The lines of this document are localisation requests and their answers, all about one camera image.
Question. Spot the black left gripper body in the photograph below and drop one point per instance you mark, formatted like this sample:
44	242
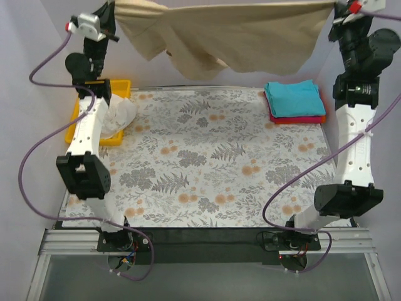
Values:
108	15

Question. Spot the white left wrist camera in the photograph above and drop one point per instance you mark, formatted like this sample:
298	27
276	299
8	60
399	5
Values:
91	27

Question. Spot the floral patterned table mat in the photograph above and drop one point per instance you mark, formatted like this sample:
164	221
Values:
212	158

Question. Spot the beige t shirt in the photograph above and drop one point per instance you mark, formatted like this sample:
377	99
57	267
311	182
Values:
202	41

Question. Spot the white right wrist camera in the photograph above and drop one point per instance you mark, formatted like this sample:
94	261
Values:
348	11

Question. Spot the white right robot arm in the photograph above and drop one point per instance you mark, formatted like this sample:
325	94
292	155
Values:
365	55

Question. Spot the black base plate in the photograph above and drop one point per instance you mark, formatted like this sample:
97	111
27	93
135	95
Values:
220	245

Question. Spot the aluminium frame rail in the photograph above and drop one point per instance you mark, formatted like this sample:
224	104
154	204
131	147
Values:
208	264

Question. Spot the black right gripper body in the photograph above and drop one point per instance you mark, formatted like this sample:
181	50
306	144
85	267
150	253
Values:
339	15

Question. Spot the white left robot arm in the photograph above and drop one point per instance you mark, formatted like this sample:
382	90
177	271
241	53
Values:
81	169

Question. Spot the white crumpled t shirt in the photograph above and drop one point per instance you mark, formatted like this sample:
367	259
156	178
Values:
120	114

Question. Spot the folded magenta t shirt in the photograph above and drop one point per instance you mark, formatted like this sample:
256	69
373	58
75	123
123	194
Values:
294	120

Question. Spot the folded turquoise t shirt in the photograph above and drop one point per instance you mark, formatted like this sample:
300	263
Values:
274	89

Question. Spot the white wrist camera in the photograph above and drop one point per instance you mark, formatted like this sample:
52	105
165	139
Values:
348	11
91	27

